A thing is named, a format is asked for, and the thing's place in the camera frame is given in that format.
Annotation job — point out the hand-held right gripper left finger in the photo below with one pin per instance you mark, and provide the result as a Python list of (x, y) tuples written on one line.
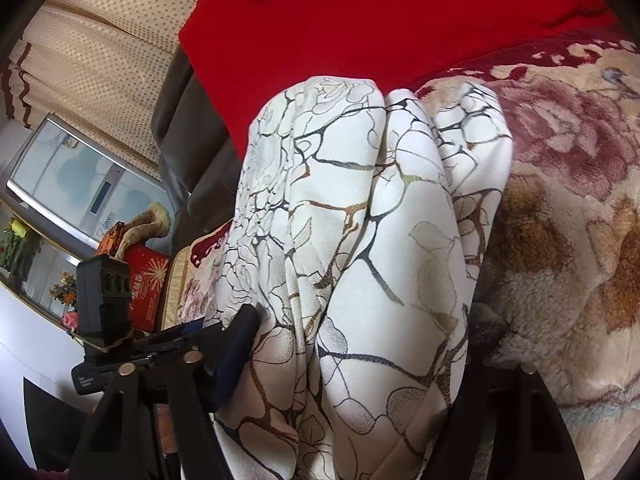
[(235, 360)]

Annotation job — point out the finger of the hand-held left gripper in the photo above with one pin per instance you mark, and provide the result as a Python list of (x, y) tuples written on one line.
[(170, 351), (181, 331)]

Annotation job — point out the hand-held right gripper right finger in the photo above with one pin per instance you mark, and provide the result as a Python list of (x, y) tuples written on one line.
[(475, 400)]

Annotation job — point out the white vein-printed garment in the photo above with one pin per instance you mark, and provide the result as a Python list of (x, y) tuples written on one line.
[(380, 240)]

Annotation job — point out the pink flower bouquet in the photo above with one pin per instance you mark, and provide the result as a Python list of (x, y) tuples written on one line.
[(71, 321)]

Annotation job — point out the orange flower bouquet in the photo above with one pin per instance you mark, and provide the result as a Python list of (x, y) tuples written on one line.
[(65, 290)]

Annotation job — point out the red gift box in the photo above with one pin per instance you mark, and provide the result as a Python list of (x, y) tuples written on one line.
[(149, 287)]

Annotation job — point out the orange patterned item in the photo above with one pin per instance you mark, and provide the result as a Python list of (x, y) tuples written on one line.
[(112, 240)]

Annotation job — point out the maroon floral cushion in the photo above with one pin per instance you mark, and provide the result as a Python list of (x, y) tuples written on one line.
[(197, 270)]

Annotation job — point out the beige furry item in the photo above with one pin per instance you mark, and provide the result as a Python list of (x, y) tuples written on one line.
[(145, 222)]

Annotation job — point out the maroon floral plush blanket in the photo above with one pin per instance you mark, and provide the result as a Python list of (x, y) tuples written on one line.
[(565, 240)]

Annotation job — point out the dark brown leather headboard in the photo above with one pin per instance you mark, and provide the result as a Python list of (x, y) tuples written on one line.
[(192, 140)]

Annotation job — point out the beige dotted curtain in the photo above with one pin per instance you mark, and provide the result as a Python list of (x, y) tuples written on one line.
[(100, 45)]

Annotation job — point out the red bed cloth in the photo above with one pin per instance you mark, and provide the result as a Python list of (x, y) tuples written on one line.
[(390, 25)]

